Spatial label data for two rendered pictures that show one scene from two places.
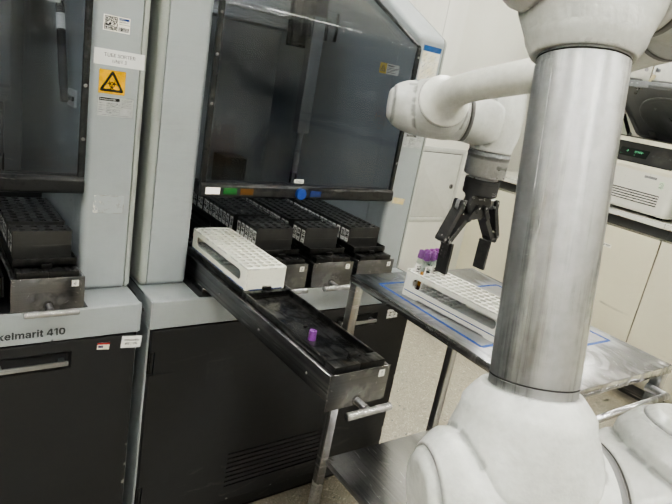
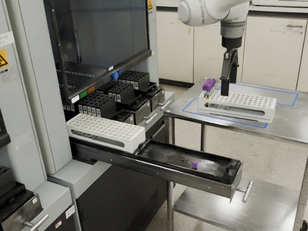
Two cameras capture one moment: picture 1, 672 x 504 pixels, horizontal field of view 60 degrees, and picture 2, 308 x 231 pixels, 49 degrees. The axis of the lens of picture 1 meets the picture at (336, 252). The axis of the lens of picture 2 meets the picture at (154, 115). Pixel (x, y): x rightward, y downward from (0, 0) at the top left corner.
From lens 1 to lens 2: 0.55 m
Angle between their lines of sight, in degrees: 23
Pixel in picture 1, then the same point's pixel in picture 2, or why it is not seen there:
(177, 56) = (30, 22)
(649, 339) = (253, 67)
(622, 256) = not seen: hidden behind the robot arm
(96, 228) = (21, 158)
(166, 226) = (56, 133)
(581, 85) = not seen: outside the picture
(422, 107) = (209, 11)
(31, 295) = (15, 224)
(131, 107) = (15, 70)
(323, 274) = (140, 115)
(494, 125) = (239, 7)
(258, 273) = (135, 140)
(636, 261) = not seen: hidden behind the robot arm
